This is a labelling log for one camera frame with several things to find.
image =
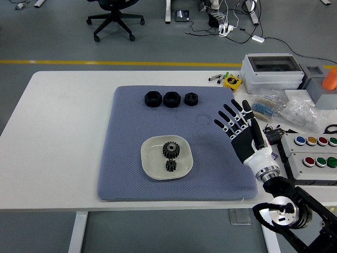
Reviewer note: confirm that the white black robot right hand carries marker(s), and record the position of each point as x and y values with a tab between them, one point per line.
245	145

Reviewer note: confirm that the small black gear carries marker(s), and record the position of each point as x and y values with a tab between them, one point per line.
171	166

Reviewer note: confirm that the large black gear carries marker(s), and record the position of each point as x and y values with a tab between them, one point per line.
167	151

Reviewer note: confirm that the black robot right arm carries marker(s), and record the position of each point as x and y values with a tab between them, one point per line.
284	187

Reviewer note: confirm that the white three-button control box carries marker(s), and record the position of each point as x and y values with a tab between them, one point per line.
297	171

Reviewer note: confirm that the small black hex nut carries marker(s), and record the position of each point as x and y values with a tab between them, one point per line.
191	99

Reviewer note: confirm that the white flat box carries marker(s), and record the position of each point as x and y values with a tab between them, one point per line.
297	96

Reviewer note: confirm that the large black hex nut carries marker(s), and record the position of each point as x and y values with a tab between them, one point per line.
153	99
172	99

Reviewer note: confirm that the black circuit board with display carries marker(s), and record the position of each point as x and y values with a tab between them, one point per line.
275	137

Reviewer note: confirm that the bag of resistors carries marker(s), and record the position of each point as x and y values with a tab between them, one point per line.
266	108

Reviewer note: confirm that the yellow tape measure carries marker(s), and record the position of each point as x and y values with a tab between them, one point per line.
232	82

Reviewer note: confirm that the bag of clear plastic parts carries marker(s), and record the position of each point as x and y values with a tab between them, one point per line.
302	113

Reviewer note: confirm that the grey floor plate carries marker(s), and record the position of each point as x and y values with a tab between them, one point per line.
239	217

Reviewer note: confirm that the silver black pen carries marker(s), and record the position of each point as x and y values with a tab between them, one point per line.
214	78

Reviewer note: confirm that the grey block with square recess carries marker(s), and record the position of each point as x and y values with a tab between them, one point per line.
308	79

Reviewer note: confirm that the large grey block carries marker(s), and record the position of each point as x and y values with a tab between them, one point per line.
325	98

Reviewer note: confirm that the white square dish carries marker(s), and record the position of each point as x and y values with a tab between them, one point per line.
152	163

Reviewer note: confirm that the white table leg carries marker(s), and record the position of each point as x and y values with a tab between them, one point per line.
271	237
77	232

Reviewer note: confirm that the white power adapter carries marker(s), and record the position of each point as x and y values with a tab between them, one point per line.
258	39

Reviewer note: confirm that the orange cylinder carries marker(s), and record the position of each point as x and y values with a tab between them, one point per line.
330	79

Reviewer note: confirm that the white power strip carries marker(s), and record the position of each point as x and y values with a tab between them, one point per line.
226	29

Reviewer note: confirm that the blue-grey textured mat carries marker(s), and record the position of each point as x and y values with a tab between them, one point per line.
126	158

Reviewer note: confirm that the black office chair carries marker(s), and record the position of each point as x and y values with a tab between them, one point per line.
116	15

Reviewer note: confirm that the grey electrical enclosure box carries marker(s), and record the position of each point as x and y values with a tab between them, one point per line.
271	76

